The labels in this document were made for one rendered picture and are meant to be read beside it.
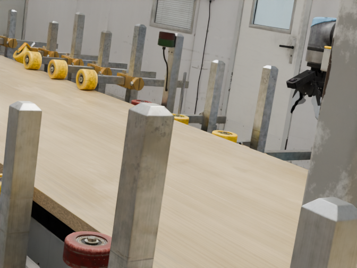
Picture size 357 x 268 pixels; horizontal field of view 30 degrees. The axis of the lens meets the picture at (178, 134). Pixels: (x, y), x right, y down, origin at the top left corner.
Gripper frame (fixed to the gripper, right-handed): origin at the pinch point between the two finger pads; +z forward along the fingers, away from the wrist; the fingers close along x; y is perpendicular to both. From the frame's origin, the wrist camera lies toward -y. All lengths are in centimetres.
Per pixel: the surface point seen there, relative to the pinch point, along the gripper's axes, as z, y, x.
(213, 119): 3.1, -36.9, 4.8
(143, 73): -1, -20, 86
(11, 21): -13, -51, 179
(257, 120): -1.9, -37.2, -18.5
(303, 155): 10.7, -10.5, -14.0
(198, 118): 8.7, -21.4, 35.3
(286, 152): 9.6, -18.9, -14.6
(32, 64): 1, -65, 105
